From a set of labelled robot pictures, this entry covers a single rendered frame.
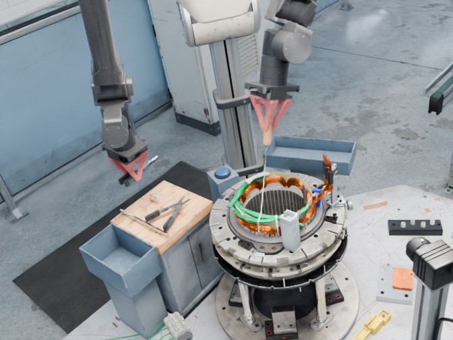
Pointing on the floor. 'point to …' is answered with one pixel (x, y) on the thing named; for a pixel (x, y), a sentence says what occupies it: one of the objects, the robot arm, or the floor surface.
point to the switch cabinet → (199, 65)
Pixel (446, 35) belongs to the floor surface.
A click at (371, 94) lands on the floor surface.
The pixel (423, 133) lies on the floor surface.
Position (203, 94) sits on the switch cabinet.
